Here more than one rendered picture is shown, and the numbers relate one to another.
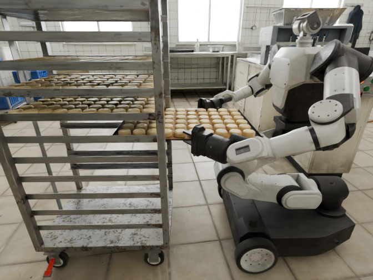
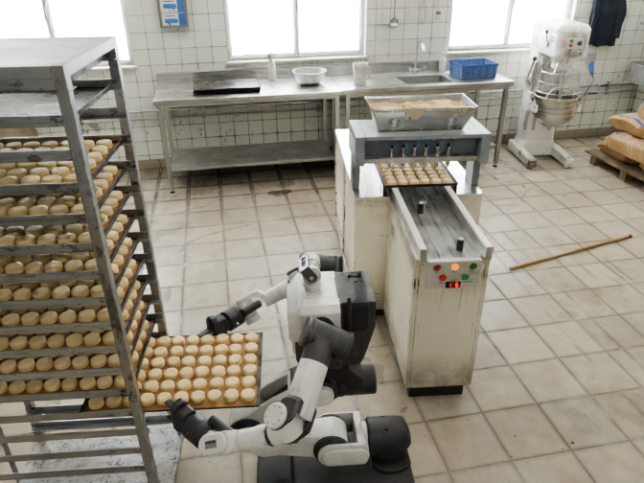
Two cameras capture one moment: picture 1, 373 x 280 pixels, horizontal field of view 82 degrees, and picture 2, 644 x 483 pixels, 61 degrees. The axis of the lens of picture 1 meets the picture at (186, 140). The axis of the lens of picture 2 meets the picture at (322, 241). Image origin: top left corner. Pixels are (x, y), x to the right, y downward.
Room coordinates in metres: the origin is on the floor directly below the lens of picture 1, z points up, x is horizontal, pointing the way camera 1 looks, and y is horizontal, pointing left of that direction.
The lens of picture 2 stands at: (-0.61, -0.46, 2.06)
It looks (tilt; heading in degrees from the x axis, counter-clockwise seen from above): 28 degrees down; 357
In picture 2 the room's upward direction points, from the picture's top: 1 degrees counter-clockwise
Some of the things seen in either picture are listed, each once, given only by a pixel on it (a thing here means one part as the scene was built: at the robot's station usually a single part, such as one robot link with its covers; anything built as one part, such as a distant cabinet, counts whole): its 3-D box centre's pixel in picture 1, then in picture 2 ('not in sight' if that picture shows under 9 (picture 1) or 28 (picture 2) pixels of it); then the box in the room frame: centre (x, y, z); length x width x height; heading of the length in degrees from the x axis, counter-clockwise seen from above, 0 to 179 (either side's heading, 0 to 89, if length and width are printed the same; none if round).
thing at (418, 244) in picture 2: not in sight; (385, 172); (2.43, -0.98, 0.87); 2.01 x 0.03 x 0.07; 1
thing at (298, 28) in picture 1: (306, 29); (310, 270); (1.00, -0.49, 1.08); 0.10 x 0.07 x 0.09; 1
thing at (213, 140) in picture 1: (208, 144); (190, 422); (0.72, -0.08, 0.69); 0.12 x 0.10 x 0.13; 46
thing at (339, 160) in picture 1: (314, 116); (427, 288); (1.82, -1.13, 0.45); 0.70 x 0.34 x 0.90; 1
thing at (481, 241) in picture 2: not in sight; (433, 171); (2.44, -1.27, 0.87); 2.01 x 0.03 x 0.07; 1
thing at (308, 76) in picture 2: (215, 49); (309, 77); (4.83, -0.60, 0.94); 0.33 x 0.33 x 0.12
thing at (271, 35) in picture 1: (300, 46); (415, 155); (2.32, -1.12, 1.01); 0.72 x 0.33 x 0.34; 91
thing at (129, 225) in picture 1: (102, 224); not in sight; (0.78, 0.40, 0.24); 0.64 x 0.03 x 0.03; 91
